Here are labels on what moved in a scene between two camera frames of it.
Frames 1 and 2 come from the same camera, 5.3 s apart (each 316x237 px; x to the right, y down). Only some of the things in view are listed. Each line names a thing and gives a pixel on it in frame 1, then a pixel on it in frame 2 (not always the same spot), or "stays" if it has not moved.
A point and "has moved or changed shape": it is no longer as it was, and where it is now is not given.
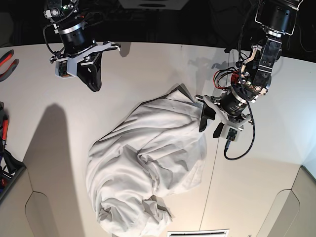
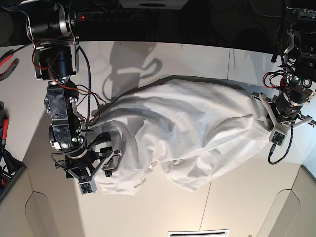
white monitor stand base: x=158 y=5 stays
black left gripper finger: x=91 y=74 to x=108 y=167
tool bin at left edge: x=11 y=168 stays
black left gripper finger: x=92 y=62 to x=105 y=151
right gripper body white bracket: x=211 y=103 to x=276 y=135
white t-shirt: x=158 y=150 has moved or changed shape
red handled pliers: x=3 y=59 stays
